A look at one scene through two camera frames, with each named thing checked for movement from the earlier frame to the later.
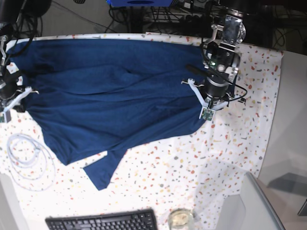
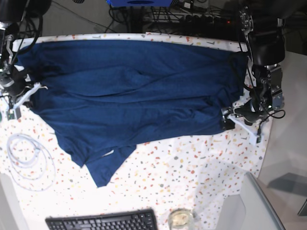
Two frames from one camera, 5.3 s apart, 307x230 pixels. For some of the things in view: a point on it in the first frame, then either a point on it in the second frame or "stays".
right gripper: [207, 111] to [230, 120]
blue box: [139, 3] stays
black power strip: [180, 18] stays
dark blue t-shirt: [89, 96] stays
